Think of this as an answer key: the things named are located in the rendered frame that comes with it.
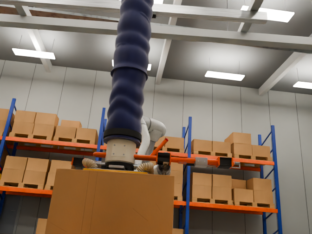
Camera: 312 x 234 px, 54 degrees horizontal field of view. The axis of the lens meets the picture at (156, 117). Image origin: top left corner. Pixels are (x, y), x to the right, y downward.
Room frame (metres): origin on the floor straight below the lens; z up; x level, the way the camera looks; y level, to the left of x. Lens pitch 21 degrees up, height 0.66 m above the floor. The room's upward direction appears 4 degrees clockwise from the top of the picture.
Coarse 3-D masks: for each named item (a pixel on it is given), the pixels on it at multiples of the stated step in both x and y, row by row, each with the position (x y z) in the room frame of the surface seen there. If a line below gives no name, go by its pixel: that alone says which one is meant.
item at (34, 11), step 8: (0, 8) 4.90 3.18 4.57; (8, 8) 4.88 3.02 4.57; (32, 8) 4.87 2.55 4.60; (40, 8) 4.88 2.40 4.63; (40, 16) 5.05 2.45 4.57; (48, 16) 5.03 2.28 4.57; (56, 16) 5.02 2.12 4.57; (64, 16) 5.00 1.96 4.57; (72, 16) 4.98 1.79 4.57; (80, 16) 4.96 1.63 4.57; (88, 16) 4.96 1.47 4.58; (96, 16) 4.97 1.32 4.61; (152, 24) 5.07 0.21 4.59; (160, 24) 5.08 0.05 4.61; (272, 48) 5.56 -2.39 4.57; (280, 48) 5.54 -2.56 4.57; (288, 48) 5.52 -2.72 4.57
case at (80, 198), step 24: (72, 192) 1.55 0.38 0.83; (96, 192) 1.55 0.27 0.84; (120, 192) 1.54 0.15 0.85; (144, 192) 1.54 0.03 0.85; (168, 192) 1.53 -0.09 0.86; (48, 216) 1.55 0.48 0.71; (72, 216) 1.55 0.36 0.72; (96, 216) 1.54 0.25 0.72; (120, 216) 1.54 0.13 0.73; (144, 216) 1.54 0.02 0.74; (168, 216) 1.53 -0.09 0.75
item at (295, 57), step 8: (176, 0) 5.81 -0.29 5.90; (168, 24) 7.05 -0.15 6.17; (32, 32) 7.54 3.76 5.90; (32, 40) 7.95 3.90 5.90; (40, 40) 8.22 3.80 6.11; (168, 40) 7.44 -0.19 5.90; (40, 48) 8.38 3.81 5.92; (168, 48) 7.84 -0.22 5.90; (296, 56) 7.87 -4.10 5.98; (304, 56) 7.73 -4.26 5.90; (48, 64) 9.47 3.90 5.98; (160, 64) 8.78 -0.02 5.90; (288, 64) 8.33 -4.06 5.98; (160, 72) 9.33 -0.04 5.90; (280, 72) 8.85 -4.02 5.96; (160, 80) 9.91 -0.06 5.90; (272, 80) 9.44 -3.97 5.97; (264, 88) 10.07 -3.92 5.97
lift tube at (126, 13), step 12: (132, 0) 1.63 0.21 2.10; (144, 0) 1.65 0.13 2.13; (120, 12) 1.70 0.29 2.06; (132, 12) 1.63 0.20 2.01; (144, 12) 1.65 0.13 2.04; (120, 24) 1.66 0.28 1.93; (132, 24) 1.63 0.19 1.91; (144, 24) 1.65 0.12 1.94; (120, 36) 1.65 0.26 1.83; (132, 36) 1.63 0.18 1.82; (144, 36) 1.67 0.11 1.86; (120, 48) 1.65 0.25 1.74; (132, 48) 1.63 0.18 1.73; (144, 48) 1.67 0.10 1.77; (120, 60) 1.65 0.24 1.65; (132, 60) 1.63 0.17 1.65; (144, 60) 1.67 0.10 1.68; (144, 72) 1.69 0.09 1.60
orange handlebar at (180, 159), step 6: (96, 156) 1.76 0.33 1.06; (102, 156) 1.76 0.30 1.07; (138, 156) 1.71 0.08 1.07; (144, 156) 1.71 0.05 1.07; (150, 156) 1.71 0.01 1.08; (180, 156) 1.70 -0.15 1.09; (186, 156) 1.70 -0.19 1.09; (180, 162) 1.73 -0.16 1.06; (186, 162) 1.73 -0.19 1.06; (192, 162) 1.75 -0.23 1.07; (210, 162) 1.71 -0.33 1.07; (216, 162) 1.70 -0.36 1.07; (234, 162) 1.71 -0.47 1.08
